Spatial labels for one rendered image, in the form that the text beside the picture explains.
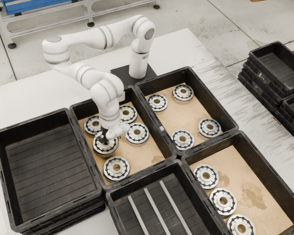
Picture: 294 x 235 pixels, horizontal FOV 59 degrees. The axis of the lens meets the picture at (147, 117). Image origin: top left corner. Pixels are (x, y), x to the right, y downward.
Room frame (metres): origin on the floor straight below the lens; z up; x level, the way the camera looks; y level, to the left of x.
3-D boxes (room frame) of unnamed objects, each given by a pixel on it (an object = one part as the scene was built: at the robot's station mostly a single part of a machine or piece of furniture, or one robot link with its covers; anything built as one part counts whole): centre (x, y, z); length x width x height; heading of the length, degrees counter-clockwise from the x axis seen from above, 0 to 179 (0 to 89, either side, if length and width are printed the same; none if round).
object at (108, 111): (0.51, 0.14, 1.15); 0.09 x 0.07 x 0.15; 138
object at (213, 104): (0.70, -0.16, 0.87); 0.40 x 0.30 x 0.11; 32
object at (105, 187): (0.54, 0.10, 0.92); 0.40 x 0.30 x 0.02; 32
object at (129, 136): (0.58, 0.03, 0.86); 0.10 x 0.10 x 0.01
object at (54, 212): (0.38, 0.35, 0.92); 0.40 x 0.30 x 0.02; 32
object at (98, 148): (0.51, 0.15, 0.88); 0.10 x 0.10 x 0.01
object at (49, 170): (0.38, 0.35, 0.87); 0.40 x 0.30 x 0.11; 32
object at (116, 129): (0.51, 0.12, 1.05); 0.11 x 0.09 x 0.06; 37
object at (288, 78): (1.43, -0.90, 0.37); 0.40 x 0.30 x 0.45; 34
